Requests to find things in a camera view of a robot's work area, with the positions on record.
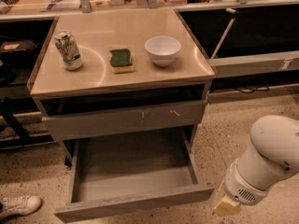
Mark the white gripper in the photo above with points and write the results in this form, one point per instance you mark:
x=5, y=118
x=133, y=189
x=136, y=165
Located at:
x=240, y=186

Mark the grey drawer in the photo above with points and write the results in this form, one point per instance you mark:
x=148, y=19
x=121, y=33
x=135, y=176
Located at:
x=125, y=173
x=124, y=120

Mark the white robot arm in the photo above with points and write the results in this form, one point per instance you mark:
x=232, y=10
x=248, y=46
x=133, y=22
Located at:
x=273, y=156

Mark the grey top drawer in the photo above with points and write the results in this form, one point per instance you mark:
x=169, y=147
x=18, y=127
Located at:
x=124, y=120

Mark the grey drawer cabinet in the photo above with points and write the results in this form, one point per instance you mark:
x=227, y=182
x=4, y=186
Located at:
x=94, y=87

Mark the grey low shelf beam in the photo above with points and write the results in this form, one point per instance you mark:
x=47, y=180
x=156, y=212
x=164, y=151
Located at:
x=256, y=64

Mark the white bowl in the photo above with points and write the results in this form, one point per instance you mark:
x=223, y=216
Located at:
x=162, y=50

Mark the green yellow sponge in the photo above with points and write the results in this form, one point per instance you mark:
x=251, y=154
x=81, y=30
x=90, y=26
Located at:
x=121, y=61

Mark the white sneaker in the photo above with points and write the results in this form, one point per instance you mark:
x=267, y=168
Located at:
x=19, y=206

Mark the printed soda can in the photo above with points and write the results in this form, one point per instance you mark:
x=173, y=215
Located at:
x=66, y=44

